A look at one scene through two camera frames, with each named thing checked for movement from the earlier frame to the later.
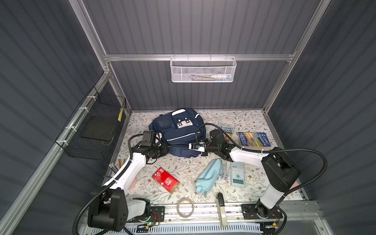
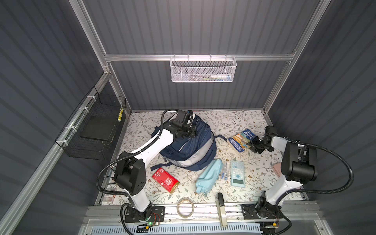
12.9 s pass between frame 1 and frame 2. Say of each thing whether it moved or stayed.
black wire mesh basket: stayed
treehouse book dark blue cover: moved
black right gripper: moved
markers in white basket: stayed
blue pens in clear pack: stayed
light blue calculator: stayed
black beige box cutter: stayed
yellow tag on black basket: stayed
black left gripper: moved
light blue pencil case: stayed
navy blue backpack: moved
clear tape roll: stayed
